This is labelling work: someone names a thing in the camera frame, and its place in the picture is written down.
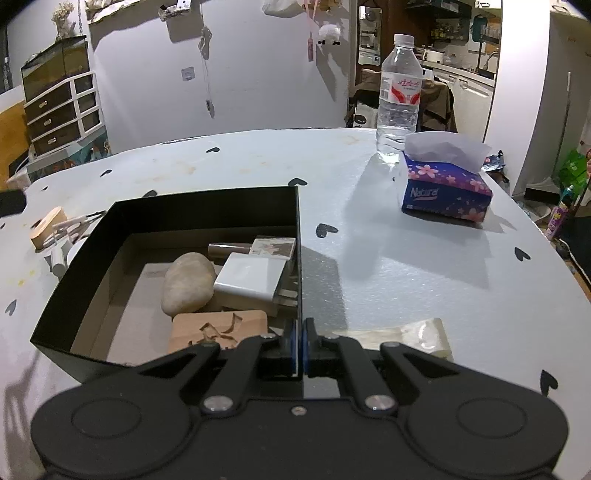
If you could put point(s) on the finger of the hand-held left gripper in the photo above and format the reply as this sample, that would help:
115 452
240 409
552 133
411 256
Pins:
11 203

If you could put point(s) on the white printed tote bag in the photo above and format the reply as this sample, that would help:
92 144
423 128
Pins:
364 117

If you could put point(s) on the dried flowers in vase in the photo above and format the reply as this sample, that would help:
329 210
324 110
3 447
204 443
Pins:
62 14

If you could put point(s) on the white drawer unit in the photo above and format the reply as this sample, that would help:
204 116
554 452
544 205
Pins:
51 117

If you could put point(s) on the clear plastic packet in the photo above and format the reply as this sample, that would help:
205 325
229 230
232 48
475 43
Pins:
415 334

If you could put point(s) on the white refrigerator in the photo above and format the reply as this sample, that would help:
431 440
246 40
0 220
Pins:
531 92

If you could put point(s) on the teal hanging kitchen item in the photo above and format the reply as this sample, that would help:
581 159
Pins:
479 27

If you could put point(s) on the pink hanging tag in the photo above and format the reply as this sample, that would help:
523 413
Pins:
310 48

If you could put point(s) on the dark blue snack packet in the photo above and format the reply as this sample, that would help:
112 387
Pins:
496 161

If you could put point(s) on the black cardboard box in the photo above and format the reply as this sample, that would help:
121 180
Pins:
203 207

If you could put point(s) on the white wall switch plate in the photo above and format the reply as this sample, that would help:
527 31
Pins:
187 74

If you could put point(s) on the painted teal cabinet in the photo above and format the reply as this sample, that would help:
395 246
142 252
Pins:
69 154

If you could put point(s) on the chair with brown clothes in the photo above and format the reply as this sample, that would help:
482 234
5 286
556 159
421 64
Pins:
436 106

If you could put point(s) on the hanging plush sheep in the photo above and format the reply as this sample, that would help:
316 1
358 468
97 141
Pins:
329 32

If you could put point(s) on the white plastic bag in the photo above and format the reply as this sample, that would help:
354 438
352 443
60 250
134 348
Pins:
279 7

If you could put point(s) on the white round plastic reel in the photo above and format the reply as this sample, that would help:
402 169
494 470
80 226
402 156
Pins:
60 261

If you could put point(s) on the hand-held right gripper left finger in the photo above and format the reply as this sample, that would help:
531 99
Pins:
292 344

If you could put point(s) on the clear water bottle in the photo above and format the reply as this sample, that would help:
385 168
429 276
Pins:
399 69

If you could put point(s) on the blue floral tissue pack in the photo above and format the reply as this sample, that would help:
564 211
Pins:
438 194

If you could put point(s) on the green plastic bag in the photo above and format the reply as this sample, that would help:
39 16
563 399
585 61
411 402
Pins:
572 166

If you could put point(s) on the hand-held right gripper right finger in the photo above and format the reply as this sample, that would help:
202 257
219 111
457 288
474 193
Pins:
305 346

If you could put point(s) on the glass fish tank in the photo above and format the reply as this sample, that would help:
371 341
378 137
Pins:
51 69

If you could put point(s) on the metal wall bracket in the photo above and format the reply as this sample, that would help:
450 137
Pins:
175 9

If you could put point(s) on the smooth tan stone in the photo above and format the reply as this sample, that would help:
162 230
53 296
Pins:
184 284

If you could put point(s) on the purple yellow spray can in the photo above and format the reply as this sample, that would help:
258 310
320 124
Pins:
558 217

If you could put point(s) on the round wooden block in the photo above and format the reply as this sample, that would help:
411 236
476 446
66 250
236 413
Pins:
46 228

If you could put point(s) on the white power charger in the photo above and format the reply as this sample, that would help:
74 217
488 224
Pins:
247 279

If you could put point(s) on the carved wooden block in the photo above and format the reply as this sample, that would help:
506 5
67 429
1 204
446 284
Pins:
189 330

